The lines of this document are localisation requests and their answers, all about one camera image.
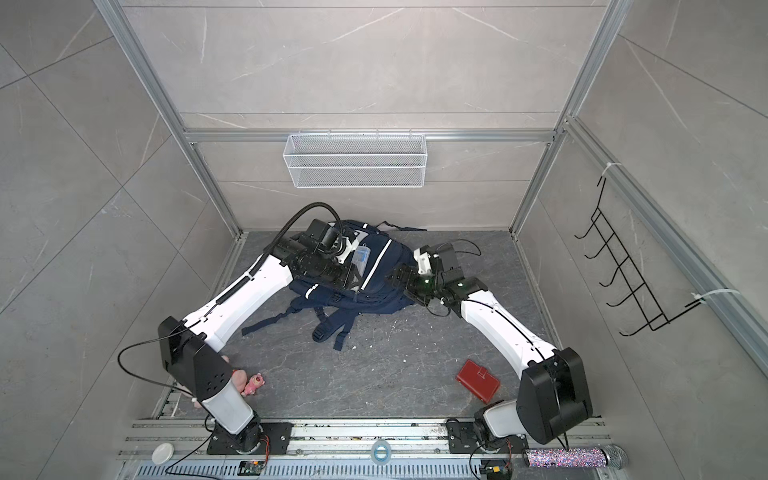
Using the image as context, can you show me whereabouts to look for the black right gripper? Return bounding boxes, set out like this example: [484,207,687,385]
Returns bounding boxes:
[383,263,446,305]

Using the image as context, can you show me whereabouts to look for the navy blue student backpack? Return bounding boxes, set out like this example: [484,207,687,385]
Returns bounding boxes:
[241,220,417,351]

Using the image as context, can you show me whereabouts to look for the red wallet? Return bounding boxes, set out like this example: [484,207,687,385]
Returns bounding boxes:
[456,359,501,404]

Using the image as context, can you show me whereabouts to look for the clear plastic eraser box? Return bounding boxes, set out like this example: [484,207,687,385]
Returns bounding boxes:
[352,245,371,277]

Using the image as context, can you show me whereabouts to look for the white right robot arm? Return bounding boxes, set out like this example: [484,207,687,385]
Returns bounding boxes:
[388,244,594,445]

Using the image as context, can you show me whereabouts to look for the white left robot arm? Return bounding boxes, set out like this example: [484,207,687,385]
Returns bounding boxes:
[158,220,365,436]

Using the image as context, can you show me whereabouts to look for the pink plush doll red dress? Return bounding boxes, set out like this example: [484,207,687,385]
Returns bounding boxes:
[232,369,266,397]

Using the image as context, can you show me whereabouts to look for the clear tape roll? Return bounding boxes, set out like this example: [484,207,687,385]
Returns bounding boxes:
[370,439,392,466]

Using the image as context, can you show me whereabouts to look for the glittery purple tube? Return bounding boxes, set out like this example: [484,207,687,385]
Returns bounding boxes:
[523,444,629,470]

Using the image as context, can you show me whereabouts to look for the white round cap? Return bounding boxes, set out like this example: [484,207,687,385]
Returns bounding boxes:
[151,442,175,466]

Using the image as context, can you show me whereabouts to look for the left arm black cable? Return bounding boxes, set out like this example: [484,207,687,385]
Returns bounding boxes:
[254,201,344,271]

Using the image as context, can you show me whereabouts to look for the white wire mesh basket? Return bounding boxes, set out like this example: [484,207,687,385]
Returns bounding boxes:
[283,133,428,189]

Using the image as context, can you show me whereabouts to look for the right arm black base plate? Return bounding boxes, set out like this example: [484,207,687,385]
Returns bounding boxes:
[445,418,528,455]

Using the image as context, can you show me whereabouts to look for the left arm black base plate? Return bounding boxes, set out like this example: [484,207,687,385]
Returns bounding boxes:
[206,422,293,455]

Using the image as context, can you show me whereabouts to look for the black wire hook rack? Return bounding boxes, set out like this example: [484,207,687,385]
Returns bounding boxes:
[574,177,705,338]

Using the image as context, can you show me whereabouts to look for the aluminium rail frame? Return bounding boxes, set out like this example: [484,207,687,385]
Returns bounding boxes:
[115,418,628,479]

